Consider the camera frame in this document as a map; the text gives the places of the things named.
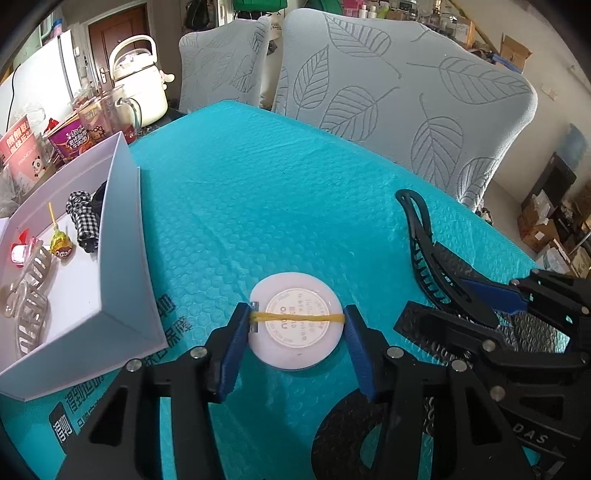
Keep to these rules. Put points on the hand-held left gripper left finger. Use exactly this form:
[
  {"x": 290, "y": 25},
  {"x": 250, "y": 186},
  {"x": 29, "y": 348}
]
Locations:
[{"x": 231, "y": 350}]

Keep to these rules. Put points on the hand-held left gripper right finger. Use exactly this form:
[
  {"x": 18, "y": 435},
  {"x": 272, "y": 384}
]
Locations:
[{"x": 360, "y": 350}]

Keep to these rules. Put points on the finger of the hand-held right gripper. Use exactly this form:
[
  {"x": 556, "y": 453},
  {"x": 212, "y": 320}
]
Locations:
[
  {"x": 443, "y": 323},
  {"x": 498, "y": 295}
]

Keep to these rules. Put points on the black hair clip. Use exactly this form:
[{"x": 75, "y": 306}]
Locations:
[{"x": 427, "y": 263}]

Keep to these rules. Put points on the white round disc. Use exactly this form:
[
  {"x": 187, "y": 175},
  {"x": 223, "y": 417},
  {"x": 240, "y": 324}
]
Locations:
[{"x": 295, "y": 341}]

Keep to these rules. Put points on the white cardboard box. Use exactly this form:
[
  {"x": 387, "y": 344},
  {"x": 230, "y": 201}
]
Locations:
[{"x": 78, "y": 295}]

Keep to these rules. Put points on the checkered fabric hair clip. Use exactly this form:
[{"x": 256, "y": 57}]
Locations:
[{"x": 85, "y": 221}]

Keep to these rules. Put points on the yellow lollipop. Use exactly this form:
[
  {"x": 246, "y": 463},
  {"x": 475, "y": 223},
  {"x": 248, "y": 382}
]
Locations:
[{"x": 62, "y": 244}]

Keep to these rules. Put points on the wavy translucent hair claw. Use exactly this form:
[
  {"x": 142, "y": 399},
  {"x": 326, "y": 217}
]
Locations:
[{"x": 32, "y": 332}]

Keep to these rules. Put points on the black ribbed hair band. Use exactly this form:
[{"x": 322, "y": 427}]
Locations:
[{"x": 99, "y": 201}]

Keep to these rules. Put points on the large translucent hair claw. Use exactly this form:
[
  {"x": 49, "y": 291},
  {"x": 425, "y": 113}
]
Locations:
[{"x": 39, "y": 263}]

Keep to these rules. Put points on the red hair clip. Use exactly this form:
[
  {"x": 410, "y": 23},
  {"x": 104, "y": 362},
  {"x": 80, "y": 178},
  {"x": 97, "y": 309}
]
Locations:
[{"x": 21, "y": 254}]

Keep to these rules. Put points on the pile of cardboard boxes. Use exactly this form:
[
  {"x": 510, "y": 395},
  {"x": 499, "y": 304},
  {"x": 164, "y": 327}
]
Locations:
[{"x": 540, "y": 230}]

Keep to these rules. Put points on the teal bubble mailer mat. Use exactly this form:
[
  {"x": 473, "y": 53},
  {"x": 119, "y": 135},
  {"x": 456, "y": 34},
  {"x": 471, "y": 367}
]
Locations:
[{"x": 277, "y": 194}]

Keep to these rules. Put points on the grey leaf-pattern chair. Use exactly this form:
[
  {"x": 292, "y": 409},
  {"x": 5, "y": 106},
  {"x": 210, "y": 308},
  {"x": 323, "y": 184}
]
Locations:
[
  {"x": 217, "y": 60},
  {"x": 392, "y": 92}
]

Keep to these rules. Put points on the glass mug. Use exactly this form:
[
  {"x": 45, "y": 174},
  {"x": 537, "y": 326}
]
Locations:
[{"x": 115, "y": 115}]

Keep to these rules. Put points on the purple instant noodle bowl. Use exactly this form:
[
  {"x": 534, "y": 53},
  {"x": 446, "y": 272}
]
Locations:
[{"x": 74, "y": 138}]

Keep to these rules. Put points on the white kettle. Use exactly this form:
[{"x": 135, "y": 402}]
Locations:
[{"x": 138, "y": 92}]

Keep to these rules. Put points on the row of bottles and jars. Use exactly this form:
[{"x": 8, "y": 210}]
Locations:
[{"x": 443, "y": 14}]

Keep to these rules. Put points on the pink paper cup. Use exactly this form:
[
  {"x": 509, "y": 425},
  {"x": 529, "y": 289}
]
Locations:
[{"x": 23, "y": 143}]

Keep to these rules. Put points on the brown door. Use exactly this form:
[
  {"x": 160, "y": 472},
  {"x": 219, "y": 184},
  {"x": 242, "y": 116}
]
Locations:
[{"x": 106, "y": 41}]

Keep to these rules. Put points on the white refrigerator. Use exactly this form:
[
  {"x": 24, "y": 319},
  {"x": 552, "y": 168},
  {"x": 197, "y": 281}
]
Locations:
[{"x": 41, "y": 69}]

